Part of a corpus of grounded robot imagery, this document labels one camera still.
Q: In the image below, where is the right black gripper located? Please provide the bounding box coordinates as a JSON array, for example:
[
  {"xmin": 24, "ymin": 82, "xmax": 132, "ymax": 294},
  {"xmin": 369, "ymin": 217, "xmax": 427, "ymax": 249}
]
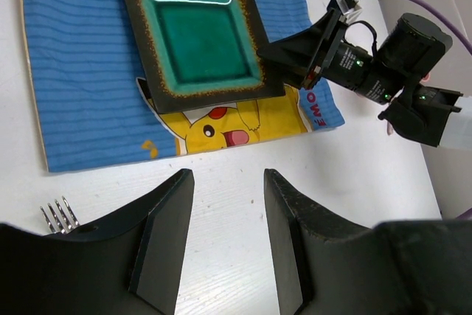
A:
[{"xmin": 257, "ymin": 8, "xmax": 395, "ymax": 105}]

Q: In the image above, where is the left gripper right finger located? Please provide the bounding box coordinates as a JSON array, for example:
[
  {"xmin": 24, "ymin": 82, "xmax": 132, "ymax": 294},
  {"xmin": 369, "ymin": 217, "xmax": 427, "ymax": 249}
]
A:
[{"xmin": 264, "ymin": 169, "xmax": 471, "ymax": 314}]

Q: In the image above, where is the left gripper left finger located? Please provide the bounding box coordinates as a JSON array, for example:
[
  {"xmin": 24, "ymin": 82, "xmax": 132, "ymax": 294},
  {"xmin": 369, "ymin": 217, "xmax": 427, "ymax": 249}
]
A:
[{"xmin": 1, "ymin": 169, "xmax": 195, "ymax": 314}]

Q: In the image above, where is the green square ceramic plate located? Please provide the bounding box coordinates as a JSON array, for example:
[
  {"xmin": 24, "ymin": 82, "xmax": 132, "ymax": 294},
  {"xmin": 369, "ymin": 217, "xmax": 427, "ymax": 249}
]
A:
[{"xmin": 124, "ymin": 0, "xmax": 284, "ymax": 114}]

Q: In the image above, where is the blue yellow cartoon placemat cloth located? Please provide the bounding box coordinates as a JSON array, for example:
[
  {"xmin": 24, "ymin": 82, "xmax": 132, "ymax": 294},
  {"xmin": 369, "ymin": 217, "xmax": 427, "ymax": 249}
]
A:
[{"xmin": 22, "ymin": 0, "xmax": 344, "ymax": 173}]

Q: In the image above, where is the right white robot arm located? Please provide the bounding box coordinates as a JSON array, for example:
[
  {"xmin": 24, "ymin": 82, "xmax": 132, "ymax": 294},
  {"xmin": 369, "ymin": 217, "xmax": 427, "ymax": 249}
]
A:
[{"xmin": 257, "ymin": 8, "xmax": 462, "ymax": 147}]

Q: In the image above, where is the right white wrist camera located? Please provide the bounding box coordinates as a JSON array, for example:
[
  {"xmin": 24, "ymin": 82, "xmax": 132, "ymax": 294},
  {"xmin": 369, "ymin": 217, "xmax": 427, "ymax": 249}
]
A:
[{"xmin": 327, "ymin": 0, "xmax": 362, "ymax": 24}]

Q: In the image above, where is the pink handled fork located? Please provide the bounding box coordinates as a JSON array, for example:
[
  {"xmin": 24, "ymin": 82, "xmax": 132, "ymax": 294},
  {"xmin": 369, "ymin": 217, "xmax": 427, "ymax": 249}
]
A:
[{"xmin": 40, "ymin": 196, "xmax": 80, "ymax": 235}]

